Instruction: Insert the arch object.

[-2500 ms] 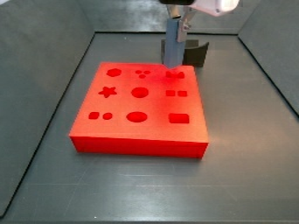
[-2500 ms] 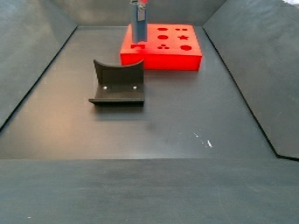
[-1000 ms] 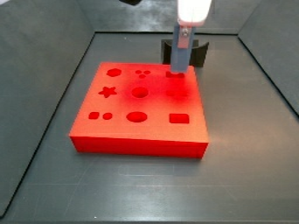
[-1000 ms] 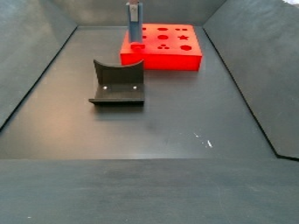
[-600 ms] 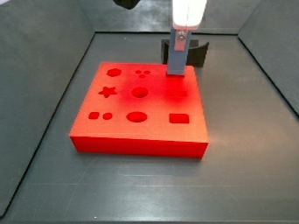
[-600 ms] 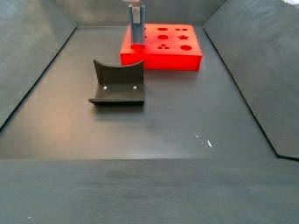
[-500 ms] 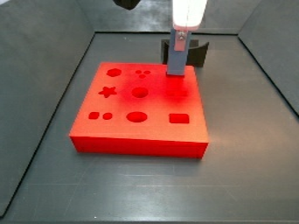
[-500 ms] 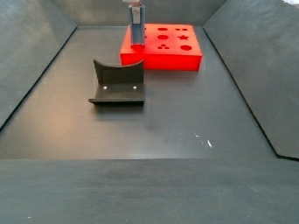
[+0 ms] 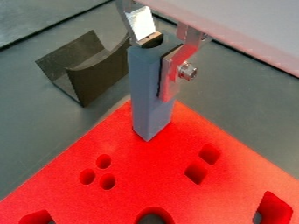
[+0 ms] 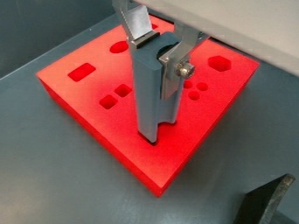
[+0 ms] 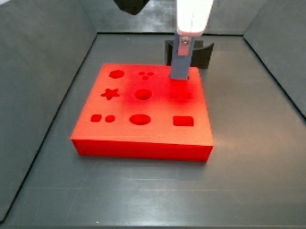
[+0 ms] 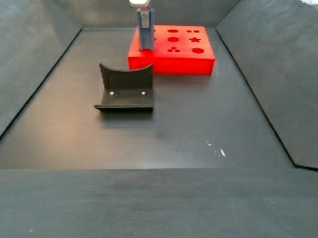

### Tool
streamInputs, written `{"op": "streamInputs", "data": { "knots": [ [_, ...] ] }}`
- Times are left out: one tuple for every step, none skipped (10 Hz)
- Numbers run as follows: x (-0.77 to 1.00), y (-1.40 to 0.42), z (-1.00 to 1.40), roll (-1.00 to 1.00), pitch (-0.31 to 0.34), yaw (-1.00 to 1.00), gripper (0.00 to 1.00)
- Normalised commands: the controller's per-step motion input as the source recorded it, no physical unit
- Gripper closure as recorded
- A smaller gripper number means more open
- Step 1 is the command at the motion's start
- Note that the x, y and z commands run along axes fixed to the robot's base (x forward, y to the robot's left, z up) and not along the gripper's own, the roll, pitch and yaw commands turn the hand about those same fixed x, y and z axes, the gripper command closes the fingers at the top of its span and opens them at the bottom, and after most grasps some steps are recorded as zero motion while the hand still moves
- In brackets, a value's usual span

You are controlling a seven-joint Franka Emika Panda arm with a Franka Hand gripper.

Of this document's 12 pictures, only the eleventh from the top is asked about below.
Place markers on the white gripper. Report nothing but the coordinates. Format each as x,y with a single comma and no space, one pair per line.
193,14

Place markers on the blue arch block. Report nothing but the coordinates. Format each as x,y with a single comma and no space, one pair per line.
181,62

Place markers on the black curved holder stand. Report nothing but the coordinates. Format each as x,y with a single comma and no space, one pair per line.
201,54

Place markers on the red shape sorter board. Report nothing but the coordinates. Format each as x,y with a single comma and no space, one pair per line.
144,115

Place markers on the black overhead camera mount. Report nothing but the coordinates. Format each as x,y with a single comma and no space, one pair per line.
132,6

